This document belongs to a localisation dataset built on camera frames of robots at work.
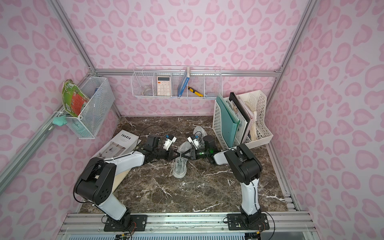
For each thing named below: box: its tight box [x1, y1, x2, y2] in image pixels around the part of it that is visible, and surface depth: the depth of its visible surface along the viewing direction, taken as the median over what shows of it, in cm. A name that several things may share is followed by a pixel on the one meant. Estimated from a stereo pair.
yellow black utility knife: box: [188, 86, 204, 97], surface depth 100 cm
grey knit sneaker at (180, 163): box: [172, 141, 192, 179], surface depth 89 cm
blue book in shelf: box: [177, 66, 190, 98], surface depth 90 cm
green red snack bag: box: [62, 79, 89, 117], surface depth 74 cm
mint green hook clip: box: [52, 114, 68, 127], surface depth 64 cm
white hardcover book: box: [92, 129, 142, 160], surface depth 100 cm
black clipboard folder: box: [229, 92, 255, 144], surface depth 84 cm
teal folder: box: [216, 93, 241, 148], surface depth 80 cm
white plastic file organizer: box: [212, 90, 273, 150], surface depth 96 cm
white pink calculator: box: [156, 76, 171, 96], surface depth 97 cm
